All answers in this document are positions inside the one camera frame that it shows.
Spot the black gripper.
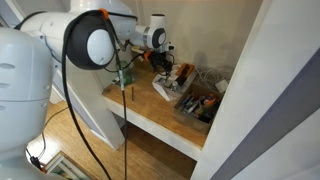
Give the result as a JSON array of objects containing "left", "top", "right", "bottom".
[{"left": 151, "top": 51, "right": 174, "bottom": 78}]

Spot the clear plastic bag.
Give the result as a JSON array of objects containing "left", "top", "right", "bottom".
[{"left": 152, "top": 68, "right": 198, "bottom": 102}]

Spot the cardboard box of pens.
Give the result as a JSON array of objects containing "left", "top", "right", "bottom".
[{"left": 172, "top": 82, "right": 225, "bottom": 134}]

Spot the white framed floor box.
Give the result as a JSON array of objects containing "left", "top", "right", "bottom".
[{"left": 44, "top": 150, "right": 99, "bottom": 180}]

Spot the clear plastic water bottle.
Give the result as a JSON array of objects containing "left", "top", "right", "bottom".
[{"left": 168, "top": 77, "right": 183, "bottom": 98}]

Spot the black flat device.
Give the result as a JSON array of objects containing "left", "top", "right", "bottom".
[{"left": 175, "top": 75, "right": 188, "bottom": 87}]

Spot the orange rectangular case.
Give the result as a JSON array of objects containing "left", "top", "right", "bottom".
[{"left": 175, "top": 62, "right": 196, "bottom": 78}]

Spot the green glass mason jar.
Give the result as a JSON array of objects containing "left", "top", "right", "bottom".
[{"left": 114, "top": 59, "right": 136, "bottom": 87}]

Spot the grey marker orange cap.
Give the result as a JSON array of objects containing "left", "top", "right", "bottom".
[{"left": 203, "top": 94, "right": 217, "bottom": 107}]

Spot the white power adapter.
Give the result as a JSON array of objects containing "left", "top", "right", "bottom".
[{"left": 214, "top": 79, "right": 230, "bottom": 94}]

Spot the orange gripper mount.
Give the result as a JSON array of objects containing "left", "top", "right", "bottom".
[{"left": 143, "top": 50, "right": 154, "bottom": 62}]

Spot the white cable bundle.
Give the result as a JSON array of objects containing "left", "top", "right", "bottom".
[{"left": 194, "top": 65, "right": 236, "bottom": 92}]

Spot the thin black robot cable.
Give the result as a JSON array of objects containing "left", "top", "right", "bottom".
[{"left": 105, "top": 13, "right": 129, "bottom": 180}]

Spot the white alcove side post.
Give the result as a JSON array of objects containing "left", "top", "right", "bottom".
[
  {"left": 49, "top": 64, "right": 127, "bottom": 152},
  {"left": 189, "top": 0, "right": 320, "bottom": 180}
]

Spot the orange cable strap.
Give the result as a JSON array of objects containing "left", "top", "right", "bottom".
[{"left": 98, "top": 8, "right": 110, "bottom": 20}]

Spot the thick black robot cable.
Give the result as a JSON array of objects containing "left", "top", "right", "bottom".
[{"left": 61, "top": 9, "right": 139, "bottom": 180}]

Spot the black floor cable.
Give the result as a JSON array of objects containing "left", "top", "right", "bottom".
[{"left": 25, "top": 105, "right": 69, "bottom": 169}]

